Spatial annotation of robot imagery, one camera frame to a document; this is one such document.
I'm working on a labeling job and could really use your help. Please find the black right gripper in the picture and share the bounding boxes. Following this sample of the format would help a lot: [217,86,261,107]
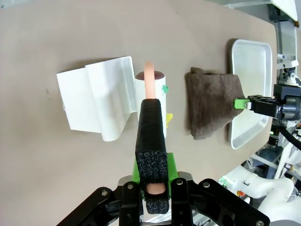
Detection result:
[233,83,301,121]

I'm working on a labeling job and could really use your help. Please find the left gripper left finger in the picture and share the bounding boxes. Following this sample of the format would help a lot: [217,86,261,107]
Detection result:
[56,157,144,226]

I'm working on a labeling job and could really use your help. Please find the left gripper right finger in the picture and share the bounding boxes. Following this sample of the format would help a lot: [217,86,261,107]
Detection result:
[166,152,270,226]

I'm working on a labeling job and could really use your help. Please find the white robot base link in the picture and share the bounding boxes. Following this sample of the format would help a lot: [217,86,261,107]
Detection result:
[222,164,301,222]

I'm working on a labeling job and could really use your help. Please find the white rectangular tray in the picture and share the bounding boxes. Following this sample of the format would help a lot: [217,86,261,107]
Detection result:
[227,39,273,150]

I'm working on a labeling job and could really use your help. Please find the brown folded cloth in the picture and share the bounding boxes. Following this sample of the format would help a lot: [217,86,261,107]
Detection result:
[184,66,246,141]

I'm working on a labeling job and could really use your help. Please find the white board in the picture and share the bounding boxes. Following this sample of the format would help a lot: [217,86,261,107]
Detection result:
[269,0,299,21]

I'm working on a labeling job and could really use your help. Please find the white lint roller holder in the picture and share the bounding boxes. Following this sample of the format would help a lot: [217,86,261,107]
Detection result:
[56,55,138,142]

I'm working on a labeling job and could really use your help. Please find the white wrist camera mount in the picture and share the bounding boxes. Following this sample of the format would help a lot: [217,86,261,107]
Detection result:
[283,67,301,86]

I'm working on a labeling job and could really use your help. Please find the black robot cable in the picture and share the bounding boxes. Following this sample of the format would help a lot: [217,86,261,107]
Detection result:
[278,126,301,152]

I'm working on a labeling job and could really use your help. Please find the white shelf frame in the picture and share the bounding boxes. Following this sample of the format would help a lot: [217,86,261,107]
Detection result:
[274,20,300,69]

